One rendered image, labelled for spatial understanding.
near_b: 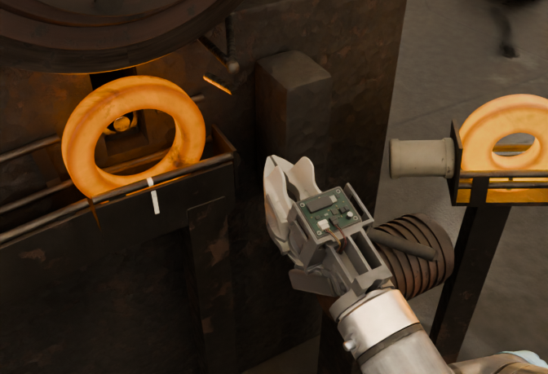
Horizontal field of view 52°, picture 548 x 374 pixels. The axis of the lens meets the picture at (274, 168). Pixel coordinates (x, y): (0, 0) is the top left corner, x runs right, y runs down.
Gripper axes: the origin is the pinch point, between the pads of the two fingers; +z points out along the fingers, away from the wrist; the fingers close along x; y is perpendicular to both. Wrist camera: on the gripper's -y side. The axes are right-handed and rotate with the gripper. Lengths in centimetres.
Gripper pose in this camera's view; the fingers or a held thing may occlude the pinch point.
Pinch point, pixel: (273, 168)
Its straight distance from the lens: 69.6
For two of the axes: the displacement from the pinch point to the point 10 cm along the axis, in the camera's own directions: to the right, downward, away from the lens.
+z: -4.6, -7.7, 4.5
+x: -8.8, 3.0, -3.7
